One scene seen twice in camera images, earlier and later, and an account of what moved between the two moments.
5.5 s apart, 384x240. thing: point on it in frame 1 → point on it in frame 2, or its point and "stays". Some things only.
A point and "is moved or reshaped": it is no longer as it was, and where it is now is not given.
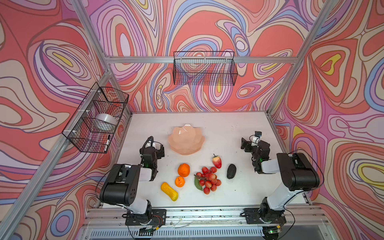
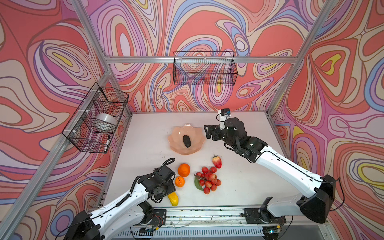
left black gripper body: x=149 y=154 → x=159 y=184
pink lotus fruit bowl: x=186 y=140 stays
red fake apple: x=217 y=161 stays
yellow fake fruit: x=170 y=193 is moved or reshaped
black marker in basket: x=107 y=142 stays
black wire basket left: x=91 y=128 stays
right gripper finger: x=246 y=145 → x=213 y=134
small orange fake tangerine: x=180 y=181 stays
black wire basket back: x=201 y=67 stays
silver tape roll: x=106 y=122 stays
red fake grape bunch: x=207 y=180 stays
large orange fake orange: x=184 y=170 stays
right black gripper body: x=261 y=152 → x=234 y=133
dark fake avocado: x=231 y=171 → x=187 y=140
